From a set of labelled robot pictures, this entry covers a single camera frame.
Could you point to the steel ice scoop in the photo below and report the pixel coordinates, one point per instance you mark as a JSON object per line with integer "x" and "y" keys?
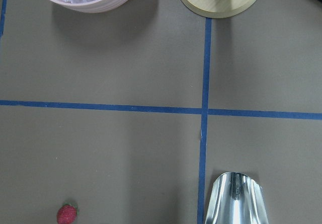
{"x": 236, "y": 198}

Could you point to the red strawberry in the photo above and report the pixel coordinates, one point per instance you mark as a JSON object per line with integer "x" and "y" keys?
{"x": 67, "y": 214}

